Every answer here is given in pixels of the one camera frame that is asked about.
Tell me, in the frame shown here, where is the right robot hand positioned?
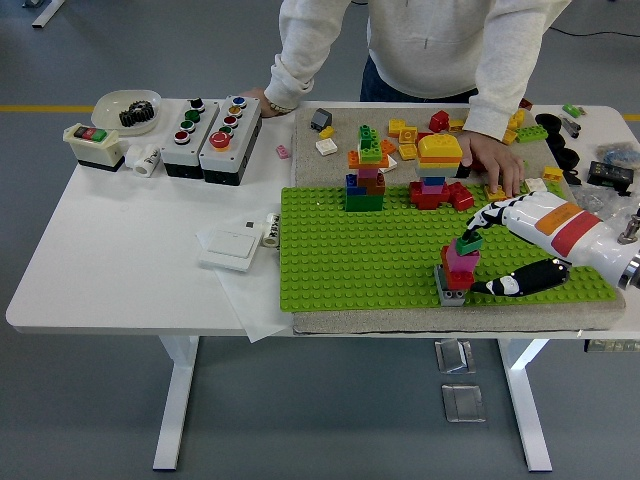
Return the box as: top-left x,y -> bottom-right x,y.
462,191 -> 640,298

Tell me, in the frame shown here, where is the person's right hand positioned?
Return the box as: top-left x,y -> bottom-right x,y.
239,87 -> 301,120

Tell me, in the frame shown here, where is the person's left hand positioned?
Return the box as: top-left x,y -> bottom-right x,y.
457,130 -> 526,197

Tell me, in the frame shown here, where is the large red brick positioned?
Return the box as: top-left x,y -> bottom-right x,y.
447,180 -> 476,212

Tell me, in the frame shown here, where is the dark green brick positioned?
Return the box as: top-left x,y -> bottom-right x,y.
454,233 -> 485,255

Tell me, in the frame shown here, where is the pink square brick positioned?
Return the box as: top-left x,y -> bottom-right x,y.
444,254 -> 476,276
446,238 -> 481,271

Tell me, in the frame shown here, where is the red-based yellow-domed brick tower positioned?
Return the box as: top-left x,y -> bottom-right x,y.
408,133 -> 464,211

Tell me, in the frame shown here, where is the red square brick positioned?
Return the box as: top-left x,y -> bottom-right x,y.
439,245 -> 476,292

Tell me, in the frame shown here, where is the grey square brick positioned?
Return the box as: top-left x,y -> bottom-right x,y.
433,264 -> 467,308

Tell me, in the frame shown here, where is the green-based multicolour brick tower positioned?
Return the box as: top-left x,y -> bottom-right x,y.
344,123 -> 391,214

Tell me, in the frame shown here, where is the clear bag of screws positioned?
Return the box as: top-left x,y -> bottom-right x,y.
569,183 -> 640,229

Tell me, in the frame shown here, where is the emergency-stop button control box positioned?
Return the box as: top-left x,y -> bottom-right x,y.
198,94 -> 264,187

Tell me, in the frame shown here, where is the black electronic device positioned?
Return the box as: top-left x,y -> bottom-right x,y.
587,159 -> 636,196

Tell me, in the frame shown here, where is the metal hand tool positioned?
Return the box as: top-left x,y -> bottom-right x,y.
558,114 -> 583,140

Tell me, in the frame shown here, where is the plastic bag of blue parts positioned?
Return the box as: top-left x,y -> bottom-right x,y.
594,141 -> 640,166

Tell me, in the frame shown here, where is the three-button control box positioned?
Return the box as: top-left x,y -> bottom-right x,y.
159,98 -> 221,180

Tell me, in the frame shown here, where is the black gear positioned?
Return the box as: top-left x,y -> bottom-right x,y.
118,99 -> 157,130

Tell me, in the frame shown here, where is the desk control panel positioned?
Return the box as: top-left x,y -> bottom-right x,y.
583,338 -> 640,353

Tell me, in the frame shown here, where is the white pipe tee fitting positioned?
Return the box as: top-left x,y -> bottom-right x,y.
123,143 -> 162,177

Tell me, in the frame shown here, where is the person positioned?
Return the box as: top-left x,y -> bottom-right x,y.
239,0 -> 574,197

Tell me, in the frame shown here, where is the white printed tube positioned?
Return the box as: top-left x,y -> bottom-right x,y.
261,212 -> 281,248

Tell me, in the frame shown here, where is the white bowl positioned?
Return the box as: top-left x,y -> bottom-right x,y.
91,88 -> 164,137

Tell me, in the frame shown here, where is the metal floor socket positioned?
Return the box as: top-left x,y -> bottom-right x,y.
433,338 -> 476,375
441,382 -> 487,424

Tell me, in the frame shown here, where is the green studded baseplate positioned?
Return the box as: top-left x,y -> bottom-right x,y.
278,184 -> 619,314

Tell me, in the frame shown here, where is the white table leg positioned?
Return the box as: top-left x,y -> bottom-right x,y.
497,338 -> 554,473
152,334 -> 201,471

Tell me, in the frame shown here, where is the white paper sheet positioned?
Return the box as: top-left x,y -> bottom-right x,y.
194,214 -> 296,345

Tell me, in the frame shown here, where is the grey-brown mat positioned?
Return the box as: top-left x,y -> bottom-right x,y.
291,105 -> 629,336

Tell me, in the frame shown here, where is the white table foot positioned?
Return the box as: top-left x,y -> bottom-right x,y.
22,0 -> 67,29

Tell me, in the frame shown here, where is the white wall switch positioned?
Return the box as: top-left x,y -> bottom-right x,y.
198,228 -> 263,274

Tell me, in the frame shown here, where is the black floor cable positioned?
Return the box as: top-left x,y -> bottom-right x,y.
549,24 -> 640,39

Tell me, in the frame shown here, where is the white red-green switch box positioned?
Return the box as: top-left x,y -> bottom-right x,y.
63,122 -> 126,173

